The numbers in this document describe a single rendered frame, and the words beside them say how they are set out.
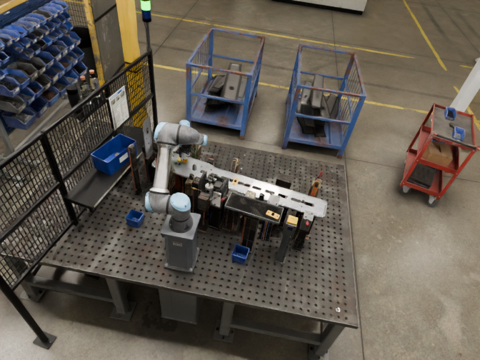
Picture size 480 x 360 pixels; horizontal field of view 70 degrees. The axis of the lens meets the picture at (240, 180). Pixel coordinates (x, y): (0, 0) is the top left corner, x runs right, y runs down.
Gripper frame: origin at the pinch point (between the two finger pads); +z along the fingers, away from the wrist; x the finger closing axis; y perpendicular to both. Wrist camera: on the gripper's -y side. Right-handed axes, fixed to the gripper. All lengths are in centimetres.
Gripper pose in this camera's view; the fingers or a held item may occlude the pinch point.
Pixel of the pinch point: (182, 158)
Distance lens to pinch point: 276.0
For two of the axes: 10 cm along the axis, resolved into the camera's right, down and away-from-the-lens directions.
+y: 9.4, 3.0, -1.4
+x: 3.1, -6.4, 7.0
